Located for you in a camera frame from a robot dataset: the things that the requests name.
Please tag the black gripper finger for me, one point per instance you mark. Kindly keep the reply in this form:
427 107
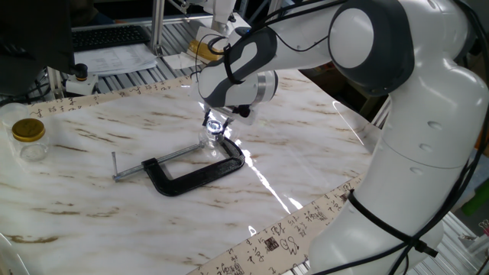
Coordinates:
228 125
206 117

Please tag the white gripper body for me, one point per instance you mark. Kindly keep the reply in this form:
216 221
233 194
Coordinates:
254 117

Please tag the silver metal jar lid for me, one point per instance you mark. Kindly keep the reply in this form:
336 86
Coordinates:
214 127

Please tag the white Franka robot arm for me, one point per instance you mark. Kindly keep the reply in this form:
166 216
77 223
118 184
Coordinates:
431 133

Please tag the small clear glass jar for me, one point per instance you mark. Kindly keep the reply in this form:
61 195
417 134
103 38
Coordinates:
210 142

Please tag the black C-clamp with steel screw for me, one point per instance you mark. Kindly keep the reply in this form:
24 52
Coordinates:
191 181

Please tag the glass jar with gold lid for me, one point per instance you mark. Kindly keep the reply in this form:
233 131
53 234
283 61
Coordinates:
30 141

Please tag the white printed paper stack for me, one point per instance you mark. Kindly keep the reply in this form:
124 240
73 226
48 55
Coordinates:
114 59

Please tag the black computer keyboard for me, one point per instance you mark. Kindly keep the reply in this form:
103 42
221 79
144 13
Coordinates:
111 37

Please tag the beige calligraphy print paper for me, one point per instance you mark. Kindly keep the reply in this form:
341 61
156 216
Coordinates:
267 244

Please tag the white stand with black knob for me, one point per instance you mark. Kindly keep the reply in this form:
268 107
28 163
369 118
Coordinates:
80 86

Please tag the marble pattern plastic sheet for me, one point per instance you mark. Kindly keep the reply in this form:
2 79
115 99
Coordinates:
114 229

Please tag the black computer monitor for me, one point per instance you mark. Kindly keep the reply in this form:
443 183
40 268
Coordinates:
34 38

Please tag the clear plastic container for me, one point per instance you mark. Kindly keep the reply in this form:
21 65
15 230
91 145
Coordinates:
11 112

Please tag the green object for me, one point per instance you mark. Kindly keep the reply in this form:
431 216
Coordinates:
479 200

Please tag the aluminium frame post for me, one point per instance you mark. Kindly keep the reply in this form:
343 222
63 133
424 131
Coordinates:
157 26

